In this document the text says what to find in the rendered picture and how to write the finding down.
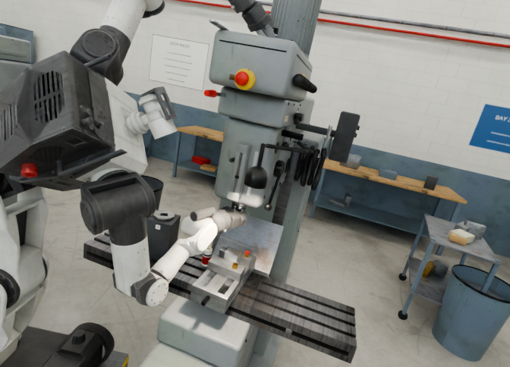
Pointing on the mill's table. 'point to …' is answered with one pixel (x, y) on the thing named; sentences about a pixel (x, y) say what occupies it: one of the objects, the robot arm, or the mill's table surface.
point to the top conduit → (304, 83)
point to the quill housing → (225, 167)
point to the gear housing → (257, 108)
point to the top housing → (259, 63)
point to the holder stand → (162, 232)
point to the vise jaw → (225, 268)
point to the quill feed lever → (275, 181)
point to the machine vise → (221, 285)
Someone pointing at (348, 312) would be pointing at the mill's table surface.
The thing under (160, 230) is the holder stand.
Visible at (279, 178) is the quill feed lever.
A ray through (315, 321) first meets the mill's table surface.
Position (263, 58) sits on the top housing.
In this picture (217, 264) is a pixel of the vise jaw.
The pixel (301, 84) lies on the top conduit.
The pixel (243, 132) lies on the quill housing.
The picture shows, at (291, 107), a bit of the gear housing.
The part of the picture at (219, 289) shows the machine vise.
